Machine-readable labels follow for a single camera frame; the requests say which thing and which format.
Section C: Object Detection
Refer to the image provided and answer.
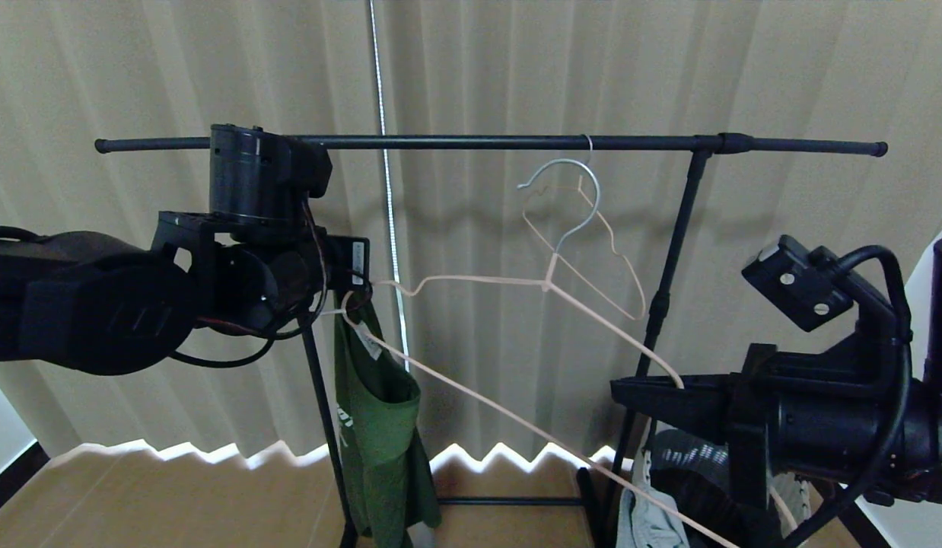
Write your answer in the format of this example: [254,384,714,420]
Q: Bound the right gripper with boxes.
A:
[728,341,942,527]

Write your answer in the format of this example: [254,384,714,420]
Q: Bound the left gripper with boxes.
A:
[212,232,373,333]

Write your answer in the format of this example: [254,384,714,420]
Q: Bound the green sleeveless shirt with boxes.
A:
[333,293,444,548]

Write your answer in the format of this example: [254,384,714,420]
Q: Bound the pink clothes hanger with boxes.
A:
[319,158,799,548]
[520,164,648,322]

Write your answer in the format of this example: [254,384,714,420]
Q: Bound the white laundry basket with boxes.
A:
[633,429,814,548]

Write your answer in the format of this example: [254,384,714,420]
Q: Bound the black clothes rack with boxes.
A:
[94,132,889,548]

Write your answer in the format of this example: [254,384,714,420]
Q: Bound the pale grey garment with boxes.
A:
[616,449,694,548]

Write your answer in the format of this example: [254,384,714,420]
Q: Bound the beige curtain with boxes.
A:
[0,0,942,474]

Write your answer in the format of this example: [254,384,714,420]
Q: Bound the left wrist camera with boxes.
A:
[285,137,334,201]

